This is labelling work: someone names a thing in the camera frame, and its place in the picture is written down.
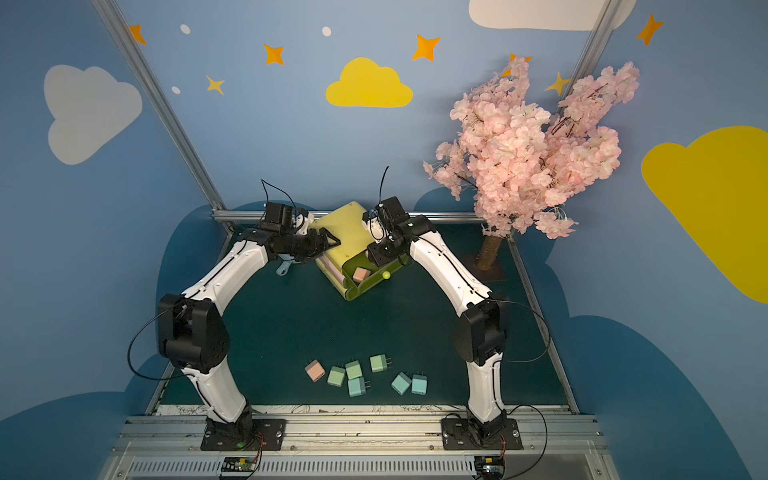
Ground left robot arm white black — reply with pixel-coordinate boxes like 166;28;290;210
157;227;341;432

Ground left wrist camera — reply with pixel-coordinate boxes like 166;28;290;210
259;202;311;234

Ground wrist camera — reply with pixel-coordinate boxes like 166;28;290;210
362;207;387;243
259;202;311;234

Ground teal plug tilted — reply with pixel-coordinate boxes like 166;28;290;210
391;372;412;395

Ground yellow-green drawer cabinet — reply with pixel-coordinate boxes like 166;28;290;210
309;202;374;269

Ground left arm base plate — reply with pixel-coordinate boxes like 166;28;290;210
200;417;287;451

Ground teal plug lower middle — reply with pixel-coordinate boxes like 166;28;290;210
347;377;370;398

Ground pink cherry blossom tree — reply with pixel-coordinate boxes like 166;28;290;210
424;58;640;271

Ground blue toy dustpan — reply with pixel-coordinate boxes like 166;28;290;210
276;254;296;277

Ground teal plug far right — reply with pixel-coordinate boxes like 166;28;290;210
411;374;428;396

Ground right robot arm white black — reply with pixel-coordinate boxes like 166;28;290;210
362;197;508;440

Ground controller board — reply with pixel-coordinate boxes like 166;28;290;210
473;456;505;480
220;456;259;476

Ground right controller board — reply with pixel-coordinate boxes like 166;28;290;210
473;456;505;480

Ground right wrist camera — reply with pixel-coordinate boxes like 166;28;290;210
362;207;387;243

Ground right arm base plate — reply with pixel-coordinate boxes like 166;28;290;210
440;415;523;451

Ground pink plug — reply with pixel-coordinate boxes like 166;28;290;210
352;267;371;284
305;360;326;382

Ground green plug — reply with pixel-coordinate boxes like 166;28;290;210
344;360;363;380
369;354;391;373
327;366;346;388

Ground drawer yellow-green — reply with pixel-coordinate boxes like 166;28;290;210
342;250;412;301

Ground left controller board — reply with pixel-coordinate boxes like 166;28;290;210
220;456;259;476

